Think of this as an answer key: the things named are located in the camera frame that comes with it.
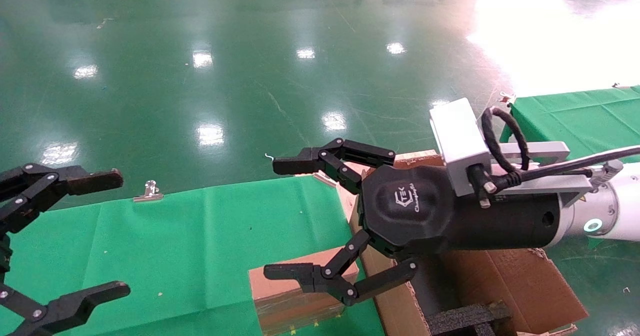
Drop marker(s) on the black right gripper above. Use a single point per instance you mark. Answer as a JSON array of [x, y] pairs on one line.
[[415, 211]]

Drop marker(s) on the green cloth on side table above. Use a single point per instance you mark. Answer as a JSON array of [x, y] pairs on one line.
[[575, 121]]

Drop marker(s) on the large open cardboard carton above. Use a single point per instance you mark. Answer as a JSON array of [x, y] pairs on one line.
[[525, 286]]

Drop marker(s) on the silver camera mounting bracket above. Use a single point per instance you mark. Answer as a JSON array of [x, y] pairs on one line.
[[545, 151]]

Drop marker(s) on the black foam insert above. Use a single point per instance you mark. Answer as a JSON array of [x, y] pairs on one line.
[[460, 321]]

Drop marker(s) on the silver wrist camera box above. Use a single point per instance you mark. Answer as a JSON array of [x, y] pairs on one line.
[[460, 141]]

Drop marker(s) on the small brown cardboard box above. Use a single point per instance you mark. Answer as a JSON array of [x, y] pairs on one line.
[[285, 306]]

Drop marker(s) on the small white floor scrap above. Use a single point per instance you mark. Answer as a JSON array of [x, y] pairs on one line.
[[269, 156]]

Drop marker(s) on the large green tablecloth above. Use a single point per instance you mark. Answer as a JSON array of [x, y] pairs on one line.
[[175, 246]]

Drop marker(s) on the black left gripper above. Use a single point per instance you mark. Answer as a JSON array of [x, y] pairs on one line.
[[3, 253]]

